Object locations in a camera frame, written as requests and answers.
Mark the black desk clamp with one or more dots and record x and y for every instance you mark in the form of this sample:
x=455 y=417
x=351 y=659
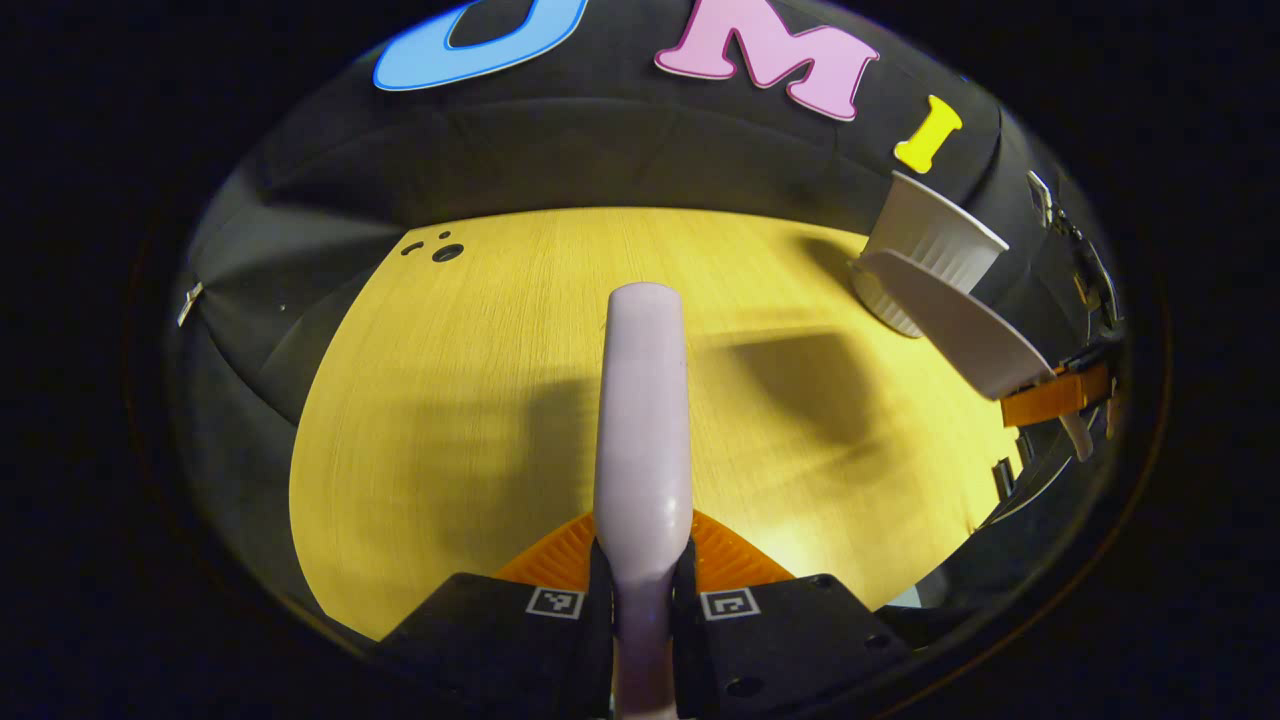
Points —
x=1003 y=478

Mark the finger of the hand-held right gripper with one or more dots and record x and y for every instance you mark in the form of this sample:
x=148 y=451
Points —
x=1095 y=360
x=1050 y=398

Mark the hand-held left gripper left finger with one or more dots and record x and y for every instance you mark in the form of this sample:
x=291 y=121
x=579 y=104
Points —
x=500 y=645

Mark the pale purple small broom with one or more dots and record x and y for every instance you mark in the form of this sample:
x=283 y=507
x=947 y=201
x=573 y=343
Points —
x=645 y=420

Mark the grey ribbed garbage bin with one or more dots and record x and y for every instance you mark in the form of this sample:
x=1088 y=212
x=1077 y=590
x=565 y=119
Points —
x=940 y=235

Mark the silver binder clip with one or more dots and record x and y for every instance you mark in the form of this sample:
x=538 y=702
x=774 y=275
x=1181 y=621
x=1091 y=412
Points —
x=1040 y=198
x=190 y=303

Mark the wooden desktop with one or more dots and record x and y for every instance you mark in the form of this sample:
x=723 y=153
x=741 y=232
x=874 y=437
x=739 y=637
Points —
x=450 y=400

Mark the pale purple dustpan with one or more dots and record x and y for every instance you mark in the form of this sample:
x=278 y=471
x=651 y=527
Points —
x=960 y=320

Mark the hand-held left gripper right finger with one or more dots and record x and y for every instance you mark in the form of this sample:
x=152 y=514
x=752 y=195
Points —
x=780 y=645

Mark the black backdrop cloth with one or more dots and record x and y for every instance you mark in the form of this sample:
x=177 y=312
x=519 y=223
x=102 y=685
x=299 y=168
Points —
x=600 y=150

